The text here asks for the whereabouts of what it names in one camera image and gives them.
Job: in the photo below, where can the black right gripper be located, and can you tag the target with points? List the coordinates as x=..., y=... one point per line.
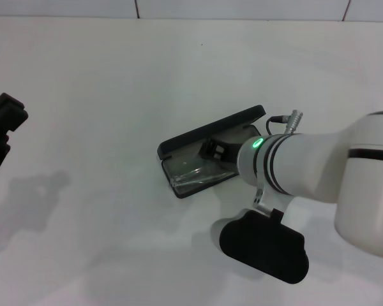
x=220, y=150

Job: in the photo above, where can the black glasses case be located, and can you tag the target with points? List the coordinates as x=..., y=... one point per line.
x=191, y=137

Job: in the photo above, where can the clear transparent glasses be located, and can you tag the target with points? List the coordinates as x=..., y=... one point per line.
x=198, y=177

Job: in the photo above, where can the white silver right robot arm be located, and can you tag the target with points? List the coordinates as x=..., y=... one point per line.
x=322, y=165

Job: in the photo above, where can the right silver connector plug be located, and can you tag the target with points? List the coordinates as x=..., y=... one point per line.
x=293, y=122

